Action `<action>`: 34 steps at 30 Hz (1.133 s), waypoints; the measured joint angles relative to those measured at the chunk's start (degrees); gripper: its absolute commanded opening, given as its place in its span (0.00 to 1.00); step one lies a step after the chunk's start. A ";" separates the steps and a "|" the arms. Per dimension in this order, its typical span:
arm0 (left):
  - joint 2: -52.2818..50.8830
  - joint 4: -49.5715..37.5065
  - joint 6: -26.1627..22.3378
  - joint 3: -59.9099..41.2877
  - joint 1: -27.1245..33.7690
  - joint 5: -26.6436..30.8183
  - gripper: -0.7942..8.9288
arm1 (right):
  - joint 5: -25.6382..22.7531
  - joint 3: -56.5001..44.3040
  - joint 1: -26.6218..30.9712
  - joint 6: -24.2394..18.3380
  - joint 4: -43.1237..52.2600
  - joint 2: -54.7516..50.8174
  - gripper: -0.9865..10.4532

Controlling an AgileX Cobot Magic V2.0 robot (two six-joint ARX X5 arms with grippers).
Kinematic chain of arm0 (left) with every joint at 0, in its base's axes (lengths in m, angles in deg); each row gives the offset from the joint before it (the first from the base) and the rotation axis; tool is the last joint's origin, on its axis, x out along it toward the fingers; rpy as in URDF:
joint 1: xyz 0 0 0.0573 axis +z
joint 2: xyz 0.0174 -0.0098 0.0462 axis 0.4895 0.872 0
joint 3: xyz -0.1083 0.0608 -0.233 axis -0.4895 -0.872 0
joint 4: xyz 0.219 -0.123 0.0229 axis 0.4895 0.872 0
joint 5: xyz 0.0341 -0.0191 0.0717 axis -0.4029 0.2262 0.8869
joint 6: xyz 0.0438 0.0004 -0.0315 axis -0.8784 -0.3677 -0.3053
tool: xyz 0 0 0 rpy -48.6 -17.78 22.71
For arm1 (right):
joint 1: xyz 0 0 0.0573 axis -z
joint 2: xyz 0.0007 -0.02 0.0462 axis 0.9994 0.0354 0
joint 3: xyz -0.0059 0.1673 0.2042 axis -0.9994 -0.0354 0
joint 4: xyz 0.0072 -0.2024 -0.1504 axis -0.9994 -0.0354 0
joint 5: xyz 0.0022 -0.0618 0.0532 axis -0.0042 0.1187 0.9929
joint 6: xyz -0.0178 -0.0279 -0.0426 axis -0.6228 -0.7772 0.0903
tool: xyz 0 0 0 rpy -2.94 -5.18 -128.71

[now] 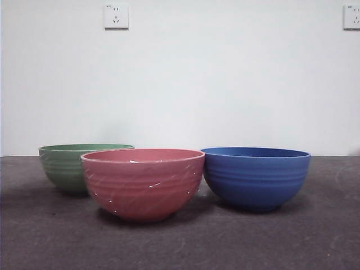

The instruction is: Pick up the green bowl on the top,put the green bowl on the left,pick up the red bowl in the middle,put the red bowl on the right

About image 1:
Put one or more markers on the red ribbed bowl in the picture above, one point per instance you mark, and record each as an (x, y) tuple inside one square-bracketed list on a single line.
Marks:
[(140, 194)]

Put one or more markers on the green ribbed bowl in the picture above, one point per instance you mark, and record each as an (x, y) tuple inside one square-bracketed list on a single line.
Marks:
[(60, 168)]

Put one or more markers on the blue ribbed bowl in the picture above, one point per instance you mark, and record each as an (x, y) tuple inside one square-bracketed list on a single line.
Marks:
[(253, 182)]

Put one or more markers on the white wall socket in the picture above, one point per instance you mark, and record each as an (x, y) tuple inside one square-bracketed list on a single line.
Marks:
[(352, 17), (116, 16)]

